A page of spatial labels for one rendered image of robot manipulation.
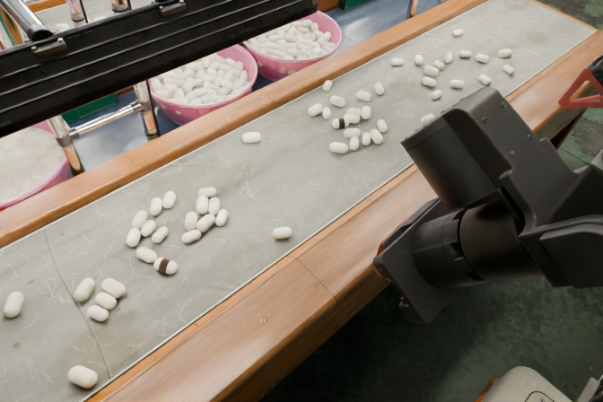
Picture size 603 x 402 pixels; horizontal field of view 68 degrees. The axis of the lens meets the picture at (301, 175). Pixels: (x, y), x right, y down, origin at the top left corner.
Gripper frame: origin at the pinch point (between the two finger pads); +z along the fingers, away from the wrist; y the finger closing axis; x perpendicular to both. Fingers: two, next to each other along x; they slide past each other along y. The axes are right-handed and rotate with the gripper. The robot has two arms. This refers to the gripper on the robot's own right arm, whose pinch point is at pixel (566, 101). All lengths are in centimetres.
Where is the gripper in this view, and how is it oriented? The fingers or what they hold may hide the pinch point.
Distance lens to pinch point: 78.1
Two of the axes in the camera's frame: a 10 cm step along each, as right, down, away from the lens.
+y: -7.2, 4.9, -5.0
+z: -3.8, 3.2, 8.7
